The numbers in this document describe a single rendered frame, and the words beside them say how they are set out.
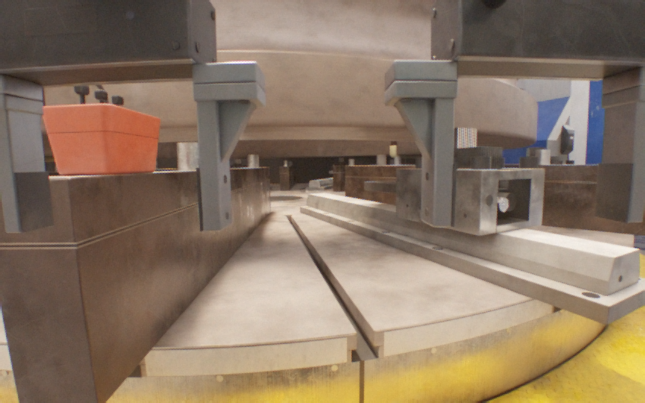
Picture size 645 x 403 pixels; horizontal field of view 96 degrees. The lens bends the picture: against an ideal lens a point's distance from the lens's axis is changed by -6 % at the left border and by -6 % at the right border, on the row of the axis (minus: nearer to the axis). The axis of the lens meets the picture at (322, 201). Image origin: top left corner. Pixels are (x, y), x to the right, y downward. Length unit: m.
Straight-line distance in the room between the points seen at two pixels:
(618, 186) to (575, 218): 2.01
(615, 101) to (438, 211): 0.15
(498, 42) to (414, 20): 1.48
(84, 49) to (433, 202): 0.23
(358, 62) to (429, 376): 1.08
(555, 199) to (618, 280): 1.25
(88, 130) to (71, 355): 0.37
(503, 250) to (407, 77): 1.02
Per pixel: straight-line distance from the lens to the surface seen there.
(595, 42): 0.26
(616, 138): 0.29
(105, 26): 0.23
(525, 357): 1.23
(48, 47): 0.25
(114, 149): 0.68
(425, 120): 0.21
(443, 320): 0.88
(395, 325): 0.82
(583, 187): 2.28
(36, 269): 0.63
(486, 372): 1.11
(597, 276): 1.06
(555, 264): 1.10
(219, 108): 0.21
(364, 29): 1.53
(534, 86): 7.33
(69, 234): 0.58
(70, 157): 0.71
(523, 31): 0.23
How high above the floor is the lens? 0.70
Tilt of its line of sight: 7 degrees down
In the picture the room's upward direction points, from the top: 1 degrees counter-clockwise
